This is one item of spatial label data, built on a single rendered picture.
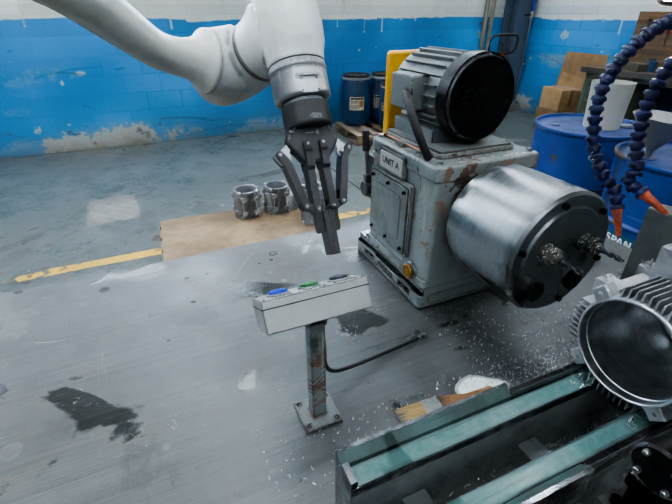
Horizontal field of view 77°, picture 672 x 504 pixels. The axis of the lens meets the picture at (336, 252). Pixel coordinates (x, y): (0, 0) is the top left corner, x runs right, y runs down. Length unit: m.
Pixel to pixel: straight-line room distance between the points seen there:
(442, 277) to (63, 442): 0.82
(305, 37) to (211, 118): 5.29
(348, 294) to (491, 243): 0.31
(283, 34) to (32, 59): 5.25
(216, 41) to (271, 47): 0.11
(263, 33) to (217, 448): 0.66
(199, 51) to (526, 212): 0.61
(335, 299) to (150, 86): 5.31
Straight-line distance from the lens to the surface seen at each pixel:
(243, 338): 0.99
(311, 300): 0.63
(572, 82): 6.99
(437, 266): 1.02
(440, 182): 0.92
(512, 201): 0.84
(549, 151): 2.72
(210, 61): 0.77
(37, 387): 1.05
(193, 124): 5.94
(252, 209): 3.07
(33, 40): 5.83
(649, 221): 0.91
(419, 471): 0.66
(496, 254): 0.83
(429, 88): 1.03
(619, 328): 0.86
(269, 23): 0.70
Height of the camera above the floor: 1.44
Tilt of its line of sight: 30 degrees down
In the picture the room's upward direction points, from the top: straight up
